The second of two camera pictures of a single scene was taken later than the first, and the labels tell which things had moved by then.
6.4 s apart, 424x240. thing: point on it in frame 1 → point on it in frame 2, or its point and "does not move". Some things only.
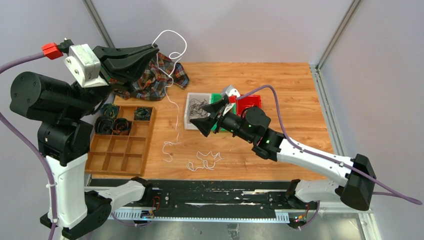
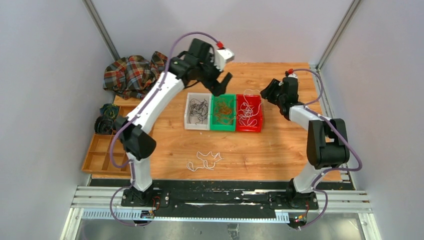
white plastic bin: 194,109 does not move
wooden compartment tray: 120,154 does not move
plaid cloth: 153,84 does not move
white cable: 178,59 → 254,99
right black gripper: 205,124 → 268,93
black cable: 196,111 does not move
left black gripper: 125,64 → 216,88
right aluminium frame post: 352,9 does not move
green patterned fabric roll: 109,110 does not move
